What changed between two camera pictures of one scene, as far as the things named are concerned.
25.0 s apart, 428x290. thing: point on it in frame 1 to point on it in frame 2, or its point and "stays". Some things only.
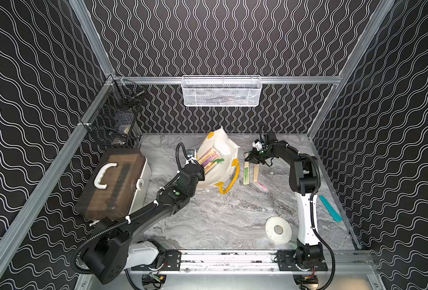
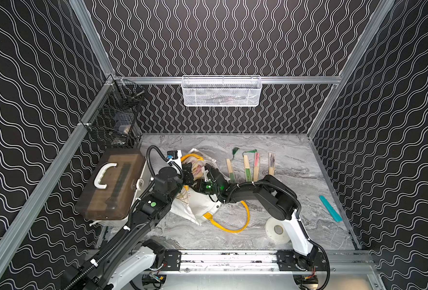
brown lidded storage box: (116, 185) stays
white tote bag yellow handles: (218, 154) to (193, 204)
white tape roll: (282, 237) stays
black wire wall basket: (112, 121) stays
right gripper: (253, 157) to (198, 185)
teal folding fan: (335, 214) stays
